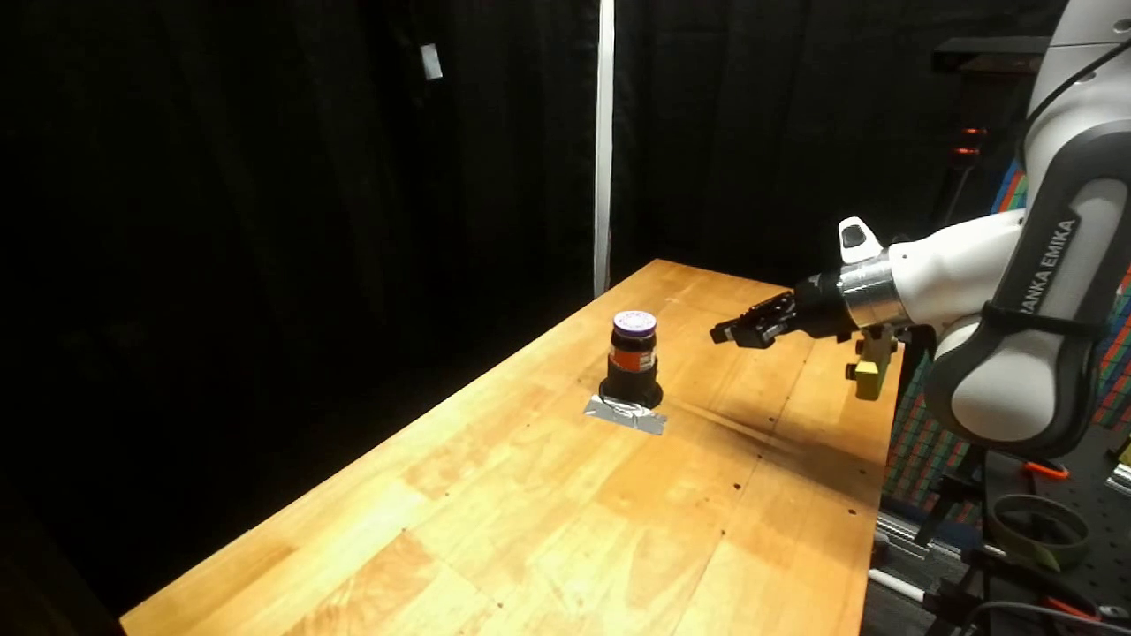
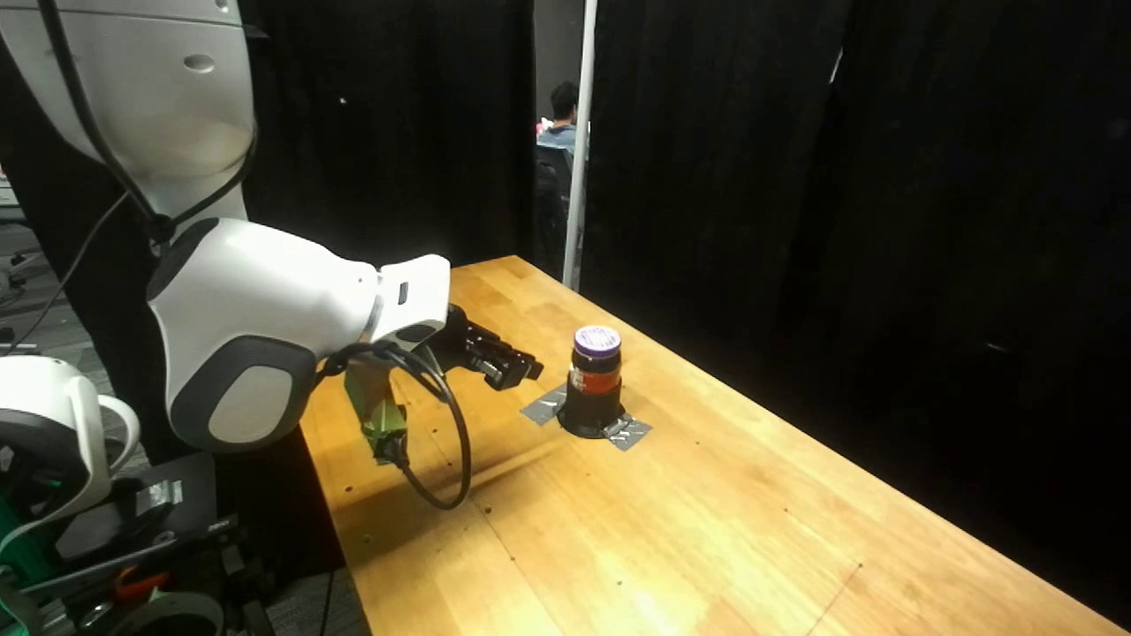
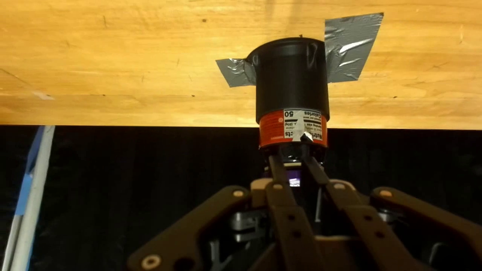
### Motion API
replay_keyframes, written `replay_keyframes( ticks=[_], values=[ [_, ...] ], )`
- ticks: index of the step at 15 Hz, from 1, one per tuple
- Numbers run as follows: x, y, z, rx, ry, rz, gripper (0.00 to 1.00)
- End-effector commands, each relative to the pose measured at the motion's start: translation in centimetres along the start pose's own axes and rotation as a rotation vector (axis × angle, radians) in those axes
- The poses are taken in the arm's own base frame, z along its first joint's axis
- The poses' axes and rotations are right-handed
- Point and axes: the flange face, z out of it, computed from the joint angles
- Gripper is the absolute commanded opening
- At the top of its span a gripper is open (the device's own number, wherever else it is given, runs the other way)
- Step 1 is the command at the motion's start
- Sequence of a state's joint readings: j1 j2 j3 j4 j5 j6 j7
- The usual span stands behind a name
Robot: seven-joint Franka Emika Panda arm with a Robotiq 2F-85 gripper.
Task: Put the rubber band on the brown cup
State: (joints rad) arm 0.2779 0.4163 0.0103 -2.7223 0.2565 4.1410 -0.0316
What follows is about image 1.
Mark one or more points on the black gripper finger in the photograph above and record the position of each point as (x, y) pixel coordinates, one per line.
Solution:
(753, 334)
(774, 305)

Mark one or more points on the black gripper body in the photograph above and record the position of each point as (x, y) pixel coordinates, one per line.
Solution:
(820, 310)

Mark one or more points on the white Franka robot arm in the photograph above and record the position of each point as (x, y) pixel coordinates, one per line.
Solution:
(1026, 269)

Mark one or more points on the white vertical pole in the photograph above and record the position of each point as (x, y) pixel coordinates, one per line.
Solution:
(601, 143)

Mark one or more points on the black robot cart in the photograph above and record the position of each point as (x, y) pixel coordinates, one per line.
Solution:
(930, 567)

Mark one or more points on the black equipment stand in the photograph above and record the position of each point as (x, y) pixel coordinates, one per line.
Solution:
(992, 53)

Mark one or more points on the white tag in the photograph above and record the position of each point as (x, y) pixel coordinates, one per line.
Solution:
(432, 62)

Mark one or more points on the black curtain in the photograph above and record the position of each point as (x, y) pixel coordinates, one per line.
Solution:
(233, 234)

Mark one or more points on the small grey base plate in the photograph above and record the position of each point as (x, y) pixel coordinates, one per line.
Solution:
(623, 416)

